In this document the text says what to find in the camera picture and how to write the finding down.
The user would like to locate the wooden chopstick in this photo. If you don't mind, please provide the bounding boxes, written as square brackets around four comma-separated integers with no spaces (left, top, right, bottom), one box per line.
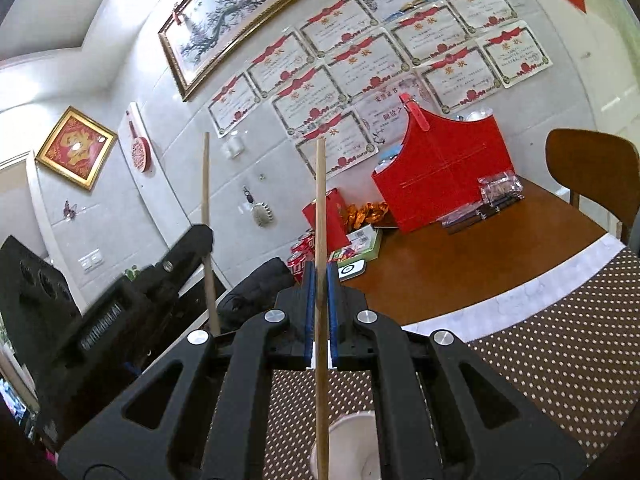
[202,131,220,336]
[314,136,329,480]

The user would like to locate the pink paper cup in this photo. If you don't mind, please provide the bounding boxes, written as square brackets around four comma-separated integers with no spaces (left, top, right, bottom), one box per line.
[329,411,382,480]

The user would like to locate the brown polka dot mat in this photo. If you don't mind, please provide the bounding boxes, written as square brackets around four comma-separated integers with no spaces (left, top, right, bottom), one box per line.
[259,242,639,479]

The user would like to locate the black jacket on chair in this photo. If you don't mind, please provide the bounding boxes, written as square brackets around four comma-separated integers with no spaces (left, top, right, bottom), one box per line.
[217,257,296,334]

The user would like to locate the red soda can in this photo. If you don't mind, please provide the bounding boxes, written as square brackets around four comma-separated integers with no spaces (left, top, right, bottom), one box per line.
[286,229,314,283]

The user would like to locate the gold framed red picture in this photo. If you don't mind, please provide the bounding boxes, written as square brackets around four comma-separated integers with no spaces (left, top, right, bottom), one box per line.
[36,106,117,191]

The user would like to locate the green white flat box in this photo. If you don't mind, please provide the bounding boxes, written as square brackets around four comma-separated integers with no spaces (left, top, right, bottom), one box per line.
[329,224,382,266]

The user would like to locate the red gift box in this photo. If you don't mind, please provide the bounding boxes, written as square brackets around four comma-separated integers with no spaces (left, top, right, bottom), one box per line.
[326,188,349,254]

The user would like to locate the packaged snack bag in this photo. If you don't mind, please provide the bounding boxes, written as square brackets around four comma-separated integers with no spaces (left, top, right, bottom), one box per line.
[477,170,524,205]

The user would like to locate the orange wrapped candies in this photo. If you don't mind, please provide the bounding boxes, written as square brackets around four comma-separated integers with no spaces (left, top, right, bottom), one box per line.
[346,202,390,233]

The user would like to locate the red gift basket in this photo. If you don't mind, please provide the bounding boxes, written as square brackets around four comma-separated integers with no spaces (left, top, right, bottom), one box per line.
[372,93,514,233]

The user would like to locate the brown wooden chair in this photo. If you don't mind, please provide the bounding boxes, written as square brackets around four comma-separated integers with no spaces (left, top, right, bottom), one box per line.
[546,128,639,243]

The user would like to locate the plum blossom framed painting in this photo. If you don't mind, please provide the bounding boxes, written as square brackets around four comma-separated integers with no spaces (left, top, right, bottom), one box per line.
[158,0,296,101]

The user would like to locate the wall light switch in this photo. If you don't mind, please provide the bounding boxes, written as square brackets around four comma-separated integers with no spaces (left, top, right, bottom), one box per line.
[78,248,104,274]

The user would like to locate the butterfly wall sticker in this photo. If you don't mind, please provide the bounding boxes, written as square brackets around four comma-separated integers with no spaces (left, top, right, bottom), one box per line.
[63,200,77,220]

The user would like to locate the red round wall ornament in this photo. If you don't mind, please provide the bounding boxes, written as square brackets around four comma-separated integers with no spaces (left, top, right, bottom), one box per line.
[126,112,151,174]

